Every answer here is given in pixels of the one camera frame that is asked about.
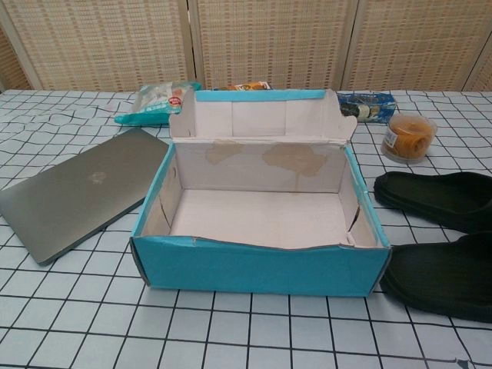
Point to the orange blue snack packet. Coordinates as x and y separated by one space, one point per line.
250 86

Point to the teal snack bag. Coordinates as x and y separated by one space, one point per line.
153 104

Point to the blue cardboard shoe box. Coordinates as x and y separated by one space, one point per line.
261 269

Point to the white checkered tablecloth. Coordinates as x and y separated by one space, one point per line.
246 330

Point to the blue seaweed roll pack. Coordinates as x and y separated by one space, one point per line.
369 105

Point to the grey closed laptop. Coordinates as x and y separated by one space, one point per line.
77 192

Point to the black rubber slipper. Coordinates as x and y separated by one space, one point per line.
434 200
442 276

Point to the bamboo folding screen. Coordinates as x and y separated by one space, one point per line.
269 38

